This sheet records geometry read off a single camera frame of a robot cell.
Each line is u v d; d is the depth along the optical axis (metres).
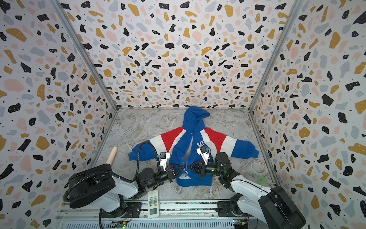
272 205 0.43
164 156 0.72
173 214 0.73
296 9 0.72
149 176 0.63
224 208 0.74
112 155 0.92
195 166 0.74
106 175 0.51
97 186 0.45
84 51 0.86
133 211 0.73
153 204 0.75
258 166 0.90
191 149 0.95
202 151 0.72
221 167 0.63
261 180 0.85
